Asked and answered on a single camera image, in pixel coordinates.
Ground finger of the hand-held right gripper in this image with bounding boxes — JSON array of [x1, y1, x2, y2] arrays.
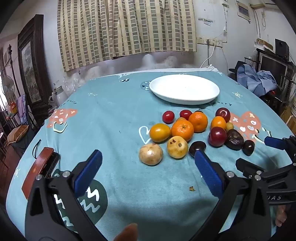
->
[[264, 136, 296, 164], [235, 158, 266, 179]]

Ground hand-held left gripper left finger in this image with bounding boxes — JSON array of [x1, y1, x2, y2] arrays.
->
[[24, 149, 109, 241]]

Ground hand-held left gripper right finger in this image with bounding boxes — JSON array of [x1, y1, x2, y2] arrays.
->
[[192, 149, 278, 241]]

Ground wrinkled dark passion fruit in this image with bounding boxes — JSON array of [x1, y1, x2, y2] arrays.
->
[[224, 129, 245, 151]]

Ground tan round pear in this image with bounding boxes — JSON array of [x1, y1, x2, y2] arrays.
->
[[167, 136, 189, 159], [139, 143, 164, 166]]

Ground small mandarin orange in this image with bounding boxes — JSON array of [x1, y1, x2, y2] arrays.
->
[[210, 116, 226, 130]]

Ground large mandarin orange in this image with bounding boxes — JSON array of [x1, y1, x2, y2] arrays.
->
[[171, 120, 194, 142], [188, 112, 208, 133]]

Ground white oval plate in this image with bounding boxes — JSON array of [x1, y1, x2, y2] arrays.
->
[[149, 74, 220, 105]]

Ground person's right hand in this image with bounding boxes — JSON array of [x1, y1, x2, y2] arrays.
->
[[275, 204, 289, 228]]

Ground person's left hand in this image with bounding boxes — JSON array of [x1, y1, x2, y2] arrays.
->
[[114, 223, 139, 241]]

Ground brown leather case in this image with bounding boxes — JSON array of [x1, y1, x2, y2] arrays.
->
[[21, 147, 61, 200]]

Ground teal printed tablecloth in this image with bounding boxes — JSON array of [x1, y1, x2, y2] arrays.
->
[[5, 69, 296, 241]]

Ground orange persimmon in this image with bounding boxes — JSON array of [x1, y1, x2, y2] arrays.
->
[[149, 123, 172, 143]]

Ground blue clothing pile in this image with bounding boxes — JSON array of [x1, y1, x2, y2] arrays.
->
[[236, 64, 278, 96]]

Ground black television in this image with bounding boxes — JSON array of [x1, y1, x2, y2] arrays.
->
[[256, 47, 292, 93]]

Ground tan cushion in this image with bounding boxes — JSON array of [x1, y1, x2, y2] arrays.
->
[[7, 125, 29, 143]]

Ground black hat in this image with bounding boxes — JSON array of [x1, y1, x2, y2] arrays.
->
[[228, 61, 248, 75]]

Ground black speaker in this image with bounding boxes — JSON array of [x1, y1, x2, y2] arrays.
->
[[275, 38, 290, 56]]

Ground dark framed painting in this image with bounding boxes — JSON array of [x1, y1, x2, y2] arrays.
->
[[17, 14, 52, 116]]

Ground checked beige curtain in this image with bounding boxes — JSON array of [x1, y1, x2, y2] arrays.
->
[[57, 0, 197, 72]]

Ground white power cable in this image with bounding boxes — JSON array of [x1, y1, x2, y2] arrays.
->
[[199, 40, 218, 70]]

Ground wall socket strip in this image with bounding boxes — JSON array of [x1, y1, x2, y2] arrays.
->
[[196, 36, 223, 47]]

